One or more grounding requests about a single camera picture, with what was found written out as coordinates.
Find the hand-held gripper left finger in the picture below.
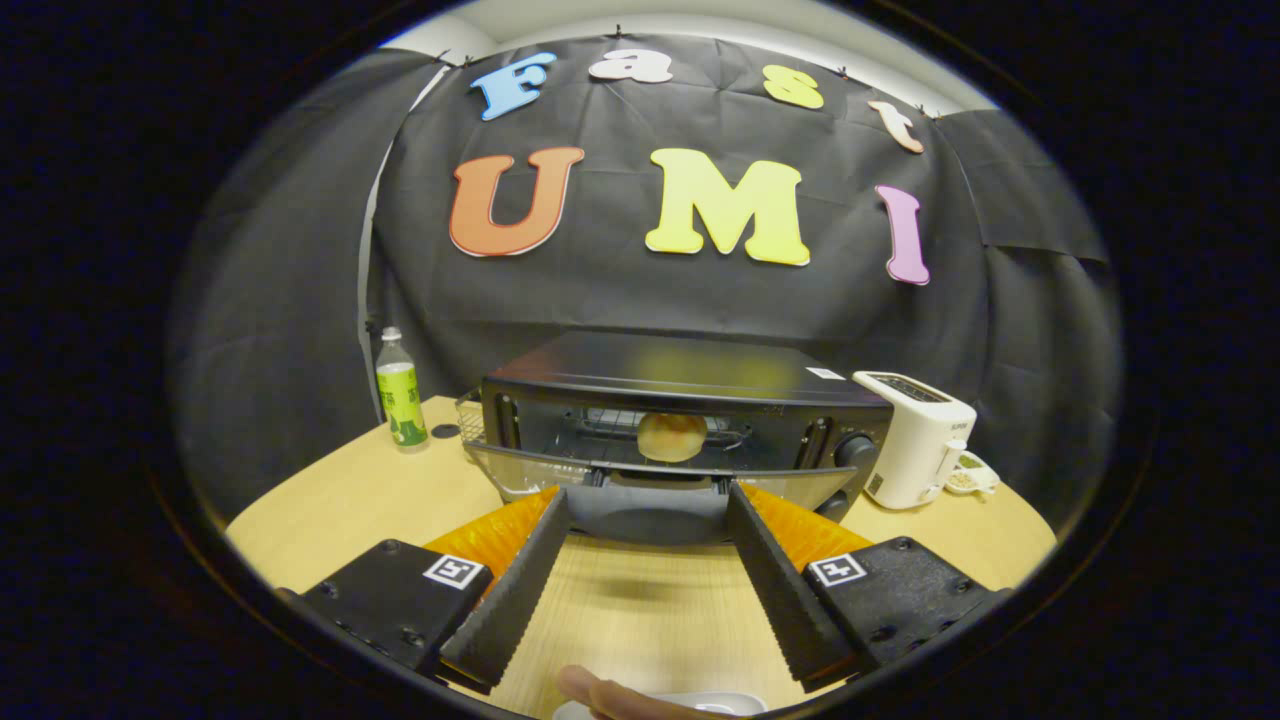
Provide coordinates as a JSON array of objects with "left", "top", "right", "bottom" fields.
[{"left": 275, "top": 487, "right": 573, "bottom": 693}]

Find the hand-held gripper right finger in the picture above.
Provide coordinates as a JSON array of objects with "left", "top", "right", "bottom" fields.
[{"left": 725, "top": 482, "right": 1013, "bottom": 693}]

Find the round golden bread bun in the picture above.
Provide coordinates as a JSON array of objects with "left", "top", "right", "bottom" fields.
[{"left": 637, "top": 411, "right": 709, "bottom": 464}]

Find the black toaster oven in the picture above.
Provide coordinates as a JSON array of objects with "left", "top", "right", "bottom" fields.
[{"left": 462, "top": 330, "right": 896, "bottom": 548}]

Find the white toaster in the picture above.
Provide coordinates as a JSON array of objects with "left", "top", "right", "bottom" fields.
[{"left": 852, "top": 370, "right": 978, "bottom": 511}]

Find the white rectangular plate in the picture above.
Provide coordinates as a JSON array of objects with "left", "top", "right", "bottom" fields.
[{"left": 553, "top": 692, "right": 769, "bottom": 720}]

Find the green label drink bottle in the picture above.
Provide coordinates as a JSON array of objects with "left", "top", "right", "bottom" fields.
[{"left": 375, "top": 326, "right": 430, "bottom": 451}]

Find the white divided snack dish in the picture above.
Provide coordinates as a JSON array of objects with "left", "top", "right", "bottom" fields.
[{"left": 945, "top": 452, "right": 1001, "bottom": 497}]

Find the wire mesh basket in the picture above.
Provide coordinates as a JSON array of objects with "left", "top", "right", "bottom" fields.
[{"left": 455, "top": 390, "right": 488, "bottom": 446}]

